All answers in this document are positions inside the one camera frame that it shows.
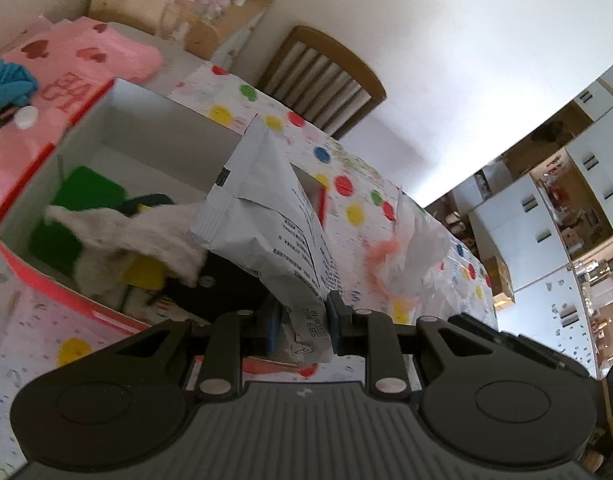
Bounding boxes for white kitchen cupboards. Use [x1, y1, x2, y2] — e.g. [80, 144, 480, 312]
[467, 77, 613, 381]

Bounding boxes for blue cloth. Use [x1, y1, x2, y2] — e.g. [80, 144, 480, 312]
[0, 59, 40, 111]

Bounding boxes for colourful printed packet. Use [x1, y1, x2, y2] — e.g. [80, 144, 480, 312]
[121, 285, 197, 322]

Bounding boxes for yellow sponge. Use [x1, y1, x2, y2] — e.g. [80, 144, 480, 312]
[124, 255, 170, 291]

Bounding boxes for pink heart print bag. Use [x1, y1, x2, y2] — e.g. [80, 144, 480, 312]
[0, 16, 164, 211]

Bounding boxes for clear plastic bag pink contents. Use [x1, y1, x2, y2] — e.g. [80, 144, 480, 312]
[364, 187, 452, 311]

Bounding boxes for green sponge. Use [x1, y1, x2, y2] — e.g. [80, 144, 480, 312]
[29, 165, 130, 278]

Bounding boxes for white printed packet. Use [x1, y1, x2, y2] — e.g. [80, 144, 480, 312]
[189, 115, 345, 366]

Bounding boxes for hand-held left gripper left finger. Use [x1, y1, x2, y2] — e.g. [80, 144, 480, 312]
[109, 305, 282, 402]

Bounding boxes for red cardboard box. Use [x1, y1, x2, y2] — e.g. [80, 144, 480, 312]
[0, 77, 332, 333]

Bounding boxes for brown cardboard box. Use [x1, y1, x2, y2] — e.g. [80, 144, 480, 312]
[89, 0, 274, 61]
[481, 255, 516, 311]

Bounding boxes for glass jar with snacks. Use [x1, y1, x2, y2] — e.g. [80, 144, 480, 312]
[159, 0, 212, 43]

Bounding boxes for wooden chair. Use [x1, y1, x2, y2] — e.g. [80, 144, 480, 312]
[256, 25, 387, 141]

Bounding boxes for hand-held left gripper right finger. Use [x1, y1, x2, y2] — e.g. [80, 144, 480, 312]
[325, 290, 487, 402]

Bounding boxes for white bottle cap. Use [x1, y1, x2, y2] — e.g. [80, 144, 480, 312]
[14, 106, 40, 129]

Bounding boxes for grey cloth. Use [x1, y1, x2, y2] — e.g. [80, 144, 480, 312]
[44, 203, 210, 297]

